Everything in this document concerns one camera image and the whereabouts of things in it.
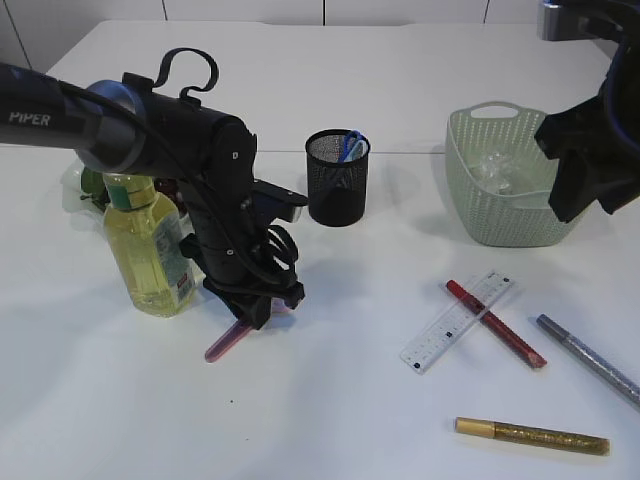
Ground pink purple scissors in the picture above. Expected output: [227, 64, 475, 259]
[204, 298, 293, 363]

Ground clear plastic ruler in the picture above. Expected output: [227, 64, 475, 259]
[400, 270, 514, 374]

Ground clear plastic sheet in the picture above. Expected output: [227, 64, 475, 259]
[469, 151, 523, 195]

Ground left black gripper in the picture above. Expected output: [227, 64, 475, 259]
[178, 179, 305, 330]

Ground purple grape bunch with leaf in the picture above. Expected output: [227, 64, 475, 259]
[80, 167, 187, 218]

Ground red glitter pen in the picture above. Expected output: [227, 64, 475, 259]
[445, 280, 547, 369]

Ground silver glitter pen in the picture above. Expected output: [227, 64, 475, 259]
[536, 314, 639, 407]

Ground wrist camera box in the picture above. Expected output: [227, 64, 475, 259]
[537, 1, 622, 42]
[252, 179, 308, 226]

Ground translucent green wavy plate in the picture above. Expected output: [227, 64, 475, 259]
[60, 160, 194, 234]

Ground blue scissors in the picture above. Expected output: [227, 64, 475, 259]
[338, 130, 368, 163]

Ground gold glitter pen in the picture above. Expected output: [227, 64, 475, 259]
[454, 417, 611, 456]

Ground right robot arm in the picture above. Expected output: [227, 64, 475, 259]
[535, 0, 639, 223]

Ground yellow oil bottle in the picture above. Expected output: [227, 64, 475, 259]
[103, 174, 195, 317]

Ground green woven plastic basket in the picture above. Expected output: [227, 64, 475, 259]
[445, 101, 584, 248]

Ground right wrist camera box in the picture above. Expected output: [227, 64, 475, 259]
[537, 1, 622, 42]

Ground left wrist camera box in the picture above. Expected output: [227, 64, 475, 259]
[252, 179, 308, 226]

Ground black mesh pen holder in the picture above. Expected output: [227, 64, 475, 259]
[305, 129, 371, 227]

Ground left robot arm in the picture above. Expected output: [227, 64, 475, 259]
[1, 52, 307, 329]

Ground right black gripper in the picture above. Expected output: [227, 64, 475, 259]
[534, 96, 639, 223]

